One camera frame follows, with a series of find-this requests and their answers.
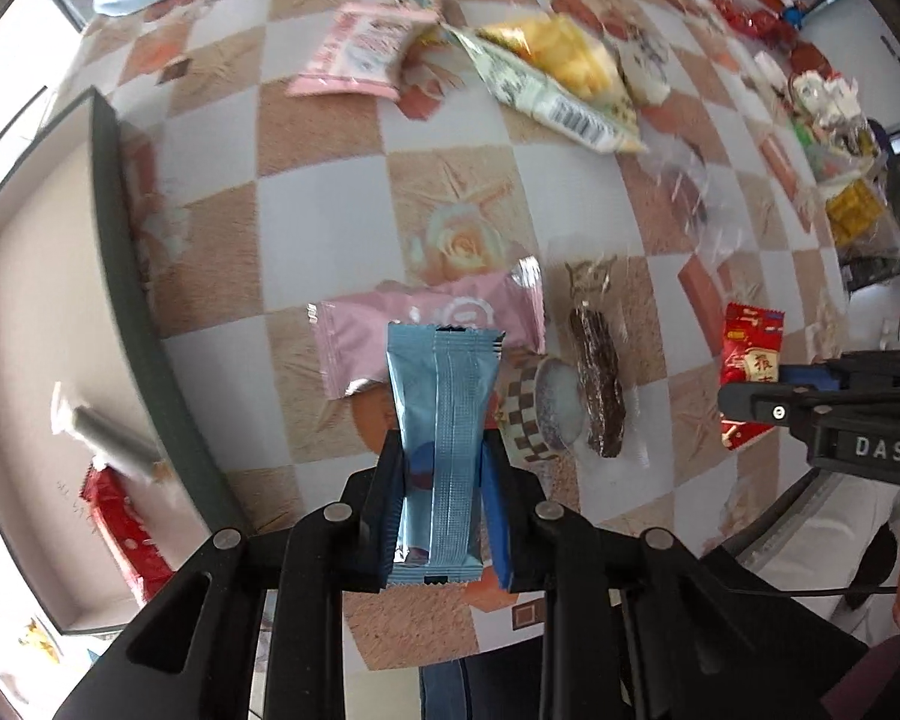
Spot blue snack packet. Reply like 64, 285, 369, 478
386, 321, 505, 587

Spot yellow packets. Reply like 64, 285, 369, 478
825, 184, 890, 245

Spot silver snack packet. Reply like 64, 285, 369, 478
52, 382, 170, 485

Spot clear plastic wrapper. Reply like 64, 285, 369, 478
645, 154, 751, 267

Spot pale printed snack packet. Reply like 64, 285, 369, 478
390, 0, 451, 23

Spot heap of assorted packaged goods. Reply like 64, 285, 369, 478
690, 0, 897, 188

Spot pink printed snack bag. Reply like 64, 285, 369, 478
285, 2, 440, 102

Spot person's leg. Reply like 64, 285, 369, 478
418, 656, 500, 720

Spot round white snack packet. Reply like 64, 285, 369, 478
616, 34, 672, 107

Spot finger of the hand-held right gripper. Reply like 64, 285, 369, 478
778, 349, 900, 391
718, 382, 845, 428

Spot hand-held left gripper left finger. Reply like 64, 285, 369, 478
52, 431, 406, 720

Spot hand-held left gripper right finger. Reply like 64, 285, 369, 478
480, 427, 871, 720

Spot red striped snack packet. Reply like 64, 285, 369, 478
81, 465, 173, 605

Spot yellow chips bag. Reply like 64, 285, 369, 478
442, 13, 650, 155

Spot black cable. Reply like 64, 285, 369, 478
720, 525, 900, 605

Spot pink snack packet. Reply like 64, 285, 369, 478
307, 259, 547, 400

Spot dark meat snack clear wrapper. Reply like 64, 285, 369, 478
559, 255, 646, 462

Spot dark-rimmed cardboard box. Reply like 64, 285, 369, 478
0, 86, 248, 635

